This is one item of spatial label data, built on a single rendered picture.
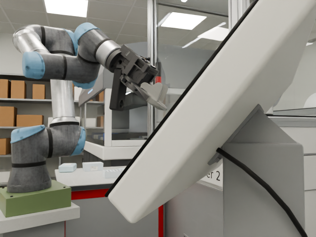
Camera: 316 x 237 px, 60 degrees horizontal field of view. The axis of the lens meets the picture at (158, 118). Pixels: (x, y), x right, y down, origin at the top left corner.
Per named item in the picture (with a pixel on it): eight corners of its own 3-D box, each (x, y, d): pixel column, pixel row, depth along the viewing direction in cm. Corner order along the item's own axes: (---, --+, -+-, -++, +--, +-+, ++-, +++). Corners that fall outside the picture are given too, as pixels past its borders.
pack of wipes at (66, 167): (73, 172, 179) (73, 165, 180) (58, 172, 178) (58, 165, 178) (76, 169, 194) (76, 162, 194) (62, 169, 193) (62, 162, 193)
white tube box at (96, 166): (84, 171, 182) (84, 163, 182) (82, 169, 190) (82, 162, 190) (103, 170, 187) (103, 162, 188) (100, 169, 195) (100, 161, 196)
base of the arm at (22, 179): (7, 195, 92) (6, 165, 92) (6, 187, 105) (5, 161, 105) (54, 188, 100) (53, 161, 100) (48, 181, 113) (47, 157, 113)
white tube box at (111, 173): (104, 178, 157) (104, 171, 157) (102, 176, 165) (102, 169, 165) (125, 177, 161) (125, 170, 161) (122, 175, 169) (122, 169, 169)
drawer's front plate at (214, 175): (224, 187, 105) (224, 158, 105) (188, 175, 132) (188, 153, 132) (228, 187, 106) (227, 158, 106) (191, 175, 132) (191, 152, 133)
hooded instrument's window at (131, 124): (103, 146, 216) (104, 89, 218) (79, 139, 381) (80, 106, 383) (225, 143, 258) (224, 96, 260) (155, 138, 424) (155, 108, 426)
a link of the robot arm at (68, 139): (43, 159, 110) (35, 32, 118) (80, 156, 118) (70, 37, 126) (50, 157, 100) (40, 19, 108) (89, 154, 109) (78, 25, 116)
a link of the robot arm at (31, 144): (9, 161, 104) (8, 126, 104) (46, 158, 112) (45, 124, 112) (12, 164, 94) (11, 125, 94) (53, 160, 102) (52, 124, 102)
